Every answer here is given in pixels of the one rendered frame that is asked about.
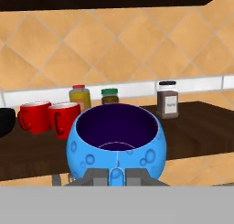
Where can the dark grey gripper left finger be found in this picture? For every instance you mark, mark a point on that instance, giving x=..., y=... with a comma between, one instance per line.
x=97, y=176

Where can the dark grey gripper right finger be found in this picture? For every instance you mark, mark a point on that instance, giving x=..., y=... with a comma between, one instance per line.
x=137, y=176

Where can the blue bowl with bubble pattern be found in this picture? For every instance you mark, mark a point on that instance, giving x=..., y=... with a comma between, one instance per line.
x=117, y=154

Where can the red mug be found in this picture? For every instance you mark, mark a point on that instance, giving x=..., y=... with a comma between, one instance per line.
x=64, y=119
x=36, y=118

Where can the dark wooden shelf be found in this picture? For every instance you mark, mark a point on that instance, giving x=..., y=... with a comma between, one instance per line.
x=195, y=130

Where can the dark jar with green lid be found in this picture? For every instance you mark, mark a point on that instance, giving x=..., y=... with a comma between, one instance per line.
x=109, y=96

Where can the yellow jar with red lid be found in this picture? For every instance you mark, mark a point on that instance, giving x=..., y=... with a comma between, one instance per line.
x=79, y=97

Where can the brown spice jar black lid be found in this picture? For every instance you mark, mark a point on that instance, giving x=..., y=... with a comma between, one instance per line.
x=167, y=101

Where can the black mug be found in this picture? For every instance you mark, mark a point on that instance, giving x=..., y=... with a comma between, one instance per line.
x=6, y=121

